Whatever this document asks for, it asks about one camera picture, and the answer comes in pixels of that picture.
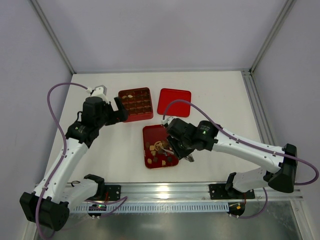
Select red compartment chocolate box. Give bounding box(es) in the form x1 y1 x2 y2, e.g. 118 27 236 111
118 87 154 123

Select metal serving tongs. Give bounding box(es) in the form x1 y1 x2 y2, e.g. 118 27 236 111
161 147 195 163

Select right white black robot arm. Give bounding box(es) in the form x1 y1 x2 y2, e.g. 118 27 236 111
162 117 297 199

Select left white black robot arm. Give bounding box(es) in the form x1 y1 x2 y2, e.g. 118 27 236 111
19 96 128 232

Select dark chocolate bottom right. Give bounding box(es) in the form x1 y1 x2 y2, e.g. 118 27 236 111
166 156 173 163

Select red chocolate tray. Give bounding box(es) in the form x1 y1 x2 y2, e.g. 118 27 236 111
142 124 179 169

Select red box lid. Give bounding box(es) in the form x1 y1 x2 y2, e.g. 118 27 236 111
156 87 192 117

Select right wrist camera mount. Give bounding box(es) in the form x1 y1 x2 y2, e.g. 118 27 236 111
161 116 176 126

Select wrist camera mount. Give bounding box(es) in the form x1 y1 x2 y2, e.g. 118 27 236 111
161 116 176 126
85 85 110 104

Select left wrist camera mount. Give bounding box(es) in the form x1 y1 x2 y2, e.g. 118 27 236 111
85 85 110 104

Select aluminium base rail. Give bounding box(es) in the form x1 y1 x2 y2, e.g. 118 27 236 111
106 182 303 201

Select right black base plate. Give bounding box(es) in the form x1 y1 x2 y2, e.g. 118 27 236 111
208 183 256 200

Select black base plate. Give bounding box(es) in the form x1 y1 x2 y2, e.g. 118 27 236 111
208 183 256 200
103 184 122 202

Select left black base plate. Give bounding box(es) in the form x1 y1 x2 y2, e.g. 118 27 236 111
103 184 122 202

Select white slotted cable duct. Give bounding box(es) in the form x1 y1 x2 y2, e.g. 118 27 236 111
71 201 229 214

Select left aluminium frame post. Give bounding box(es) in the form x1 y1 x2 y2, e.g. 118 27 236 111
29 0 76 75

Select aluminium frame post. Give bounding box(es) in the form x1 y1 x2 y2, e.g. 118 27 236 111
249 0 297 75
29 0 76 75

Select right aluminium frame post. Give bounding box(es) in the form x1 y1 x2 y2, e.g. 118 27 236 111
249 0 297 75

